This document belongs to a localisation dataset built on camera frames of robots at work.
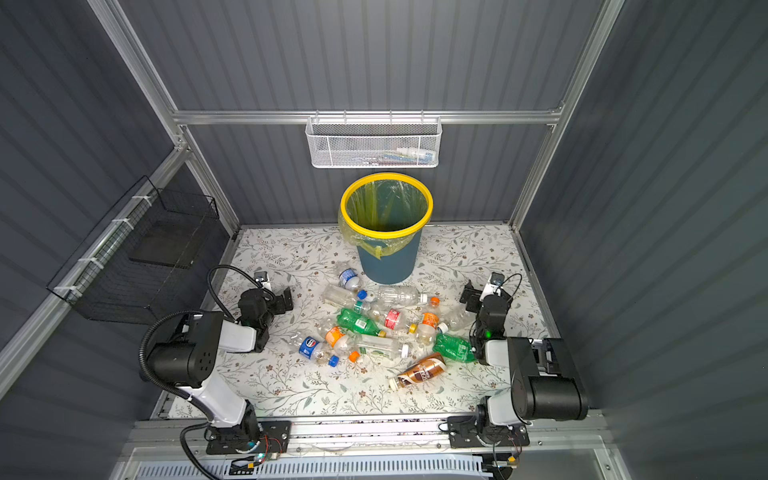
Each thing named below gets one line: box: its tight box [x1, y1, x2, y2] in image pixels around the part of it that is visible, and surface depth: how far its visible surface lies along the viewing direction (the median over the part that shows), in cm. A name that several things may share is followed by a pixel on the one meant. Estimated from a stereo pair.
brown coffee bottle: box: [389, 352, 447, 390], surface depth 81 cm
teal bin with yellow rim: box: [340, 173, 433, 284], surface depth 96 cm
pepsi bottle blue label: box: [298, 336, 340, 367], surface depth 86 cm
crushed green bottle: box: [432, 332, 476, 363], surface depth 86 cm
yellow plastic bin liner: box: [338, 180, 428, 259], surface depth 98 cm
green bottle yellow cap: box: [336, 308, 387, 338], surface depth 91 cm
